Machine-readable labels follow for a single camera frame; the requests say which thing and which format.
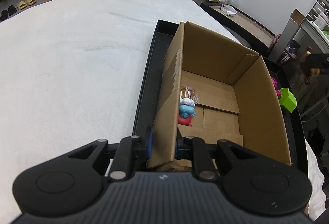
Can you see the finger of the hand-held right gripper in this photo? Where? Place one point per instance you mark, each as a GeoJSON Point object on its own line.
{"type": "Point", "coordinates": [318, 60]}

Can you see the blue figure toy white hat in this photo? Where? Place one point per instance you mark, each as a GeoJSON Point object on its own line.
{"type": "Point", "coordinates": [185, 110]}

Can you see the brown cardboard box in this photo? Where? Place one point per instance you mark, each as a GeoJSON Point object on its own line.
{"type": "Point", "coordinates": [257, 110]}

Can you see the green plastic cube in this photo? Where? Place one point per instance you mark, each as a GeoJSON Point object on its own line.
{"type": "Point", "coordinates": [288, 100]}

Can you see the small clear toy mug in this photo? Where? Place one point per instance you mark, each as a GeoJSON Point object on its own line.
{"type": "Point", "coordinates": [189, 92]}

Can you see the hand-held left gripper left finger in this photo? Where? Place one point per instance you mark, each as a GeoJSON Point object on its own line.
{"type": "Point", "coordinates": [150, 143]}

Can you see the grey desktop drawer organiser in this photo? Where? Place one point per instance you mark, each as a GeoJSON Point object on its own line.
{"type": "Point", "coordinates": [321, 7]}

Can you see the pink bear toy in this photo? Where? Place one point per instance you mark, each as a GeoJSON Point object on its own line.
{"type": "Point", "coordinates": [274, 85]}

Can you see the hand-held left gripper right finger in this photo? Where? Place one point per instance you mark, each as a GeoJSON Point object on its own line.
{"type": "Point", "coordinates": [176, 148]}

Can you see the yellow slipper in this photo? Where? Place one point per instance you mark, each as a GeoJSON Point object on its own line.
{"type": "Point", "coordinates": [30, 1]}
{"type": "Point", "coordinates": [21, 4]}

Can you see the white face mask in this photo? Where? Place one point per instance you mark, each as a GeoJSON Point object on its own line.
{"type": "Point", "coordinates": [228, 9]}

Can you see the grey desk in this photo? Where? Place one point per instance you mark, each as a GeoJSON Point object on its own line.
{"type": "Point", "coordinates": [305, 36]}

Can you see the black shallow tray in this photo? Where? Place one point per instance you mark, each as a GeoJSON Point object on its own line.
{"type": "Point", "coordinates": [146, 100]}

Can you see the black tray with brown liner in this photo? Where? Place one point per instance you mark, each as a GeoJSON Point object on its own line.
{"type": "Point", "coordinates": [246, 25]}

